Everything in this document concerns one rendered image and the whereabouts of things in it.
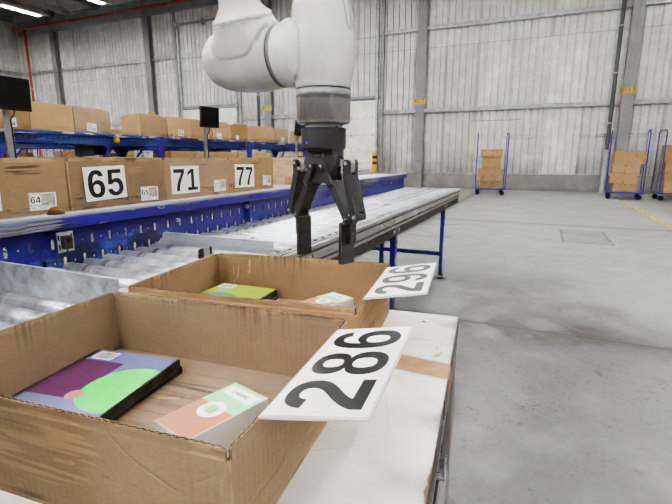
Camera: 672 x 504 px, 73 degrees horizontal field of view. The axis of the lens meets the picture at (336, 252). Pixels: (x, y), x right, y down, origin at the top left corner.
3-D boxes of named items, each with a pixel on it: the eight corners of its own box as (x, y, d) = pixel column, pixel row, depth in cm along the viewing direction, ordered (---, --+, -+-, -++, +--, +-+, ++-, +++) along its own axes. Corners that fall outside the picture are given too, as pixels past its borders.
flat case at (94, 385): (181, 368, 62) (180, 358, 62) (68, 455, 44) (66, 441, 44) (98, 357, 65) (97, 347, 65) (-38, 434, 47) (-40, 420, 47)
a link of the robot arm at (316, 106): (324, 95, 80) (324, 130, 82) (284, 90, 74) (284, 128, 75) (362, 90, 74) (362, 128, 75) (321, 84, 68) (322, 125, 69)
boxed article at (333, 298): (293, 327, 81) (292, 303, 80) (333, 314, 88) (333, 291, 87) (313, 336, 77) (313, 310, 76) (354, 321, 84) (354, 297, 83)
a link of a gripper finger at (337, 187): (333, 165, 78) (338, 160, 77) (358, 223, 75) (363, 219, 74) (316, 165, 75) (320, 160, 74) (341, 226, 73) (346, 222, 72)
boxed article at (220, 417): (157, 460, 45) (153, 419, 44) (237, 417, 53) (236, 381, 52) (188, 485, 42) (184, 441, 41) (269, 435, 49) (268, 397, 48)
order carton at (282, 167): (308, 185, 281) (308, 157, 277) (267, 184, 292) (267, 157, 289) (334, 182, 316) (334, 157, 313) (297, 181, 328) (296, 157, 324)
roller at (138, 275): (199, 302, 112) (197, 283, 111) (58, 279, 133) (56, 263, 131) (212, 297, 116) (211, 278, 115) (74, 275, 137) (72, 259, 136)
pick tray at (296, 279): (356, 376, 64) (357, 309, 62) (129, 345, 74) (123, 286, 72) (390, 311, 90) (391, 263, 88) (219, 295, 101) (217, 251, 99)
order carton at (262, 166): (230, 194, 210) (228, 157, 207) (180, 193, 222) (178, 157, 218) (274, 189, 246) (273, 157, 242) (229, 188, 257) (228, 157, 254)
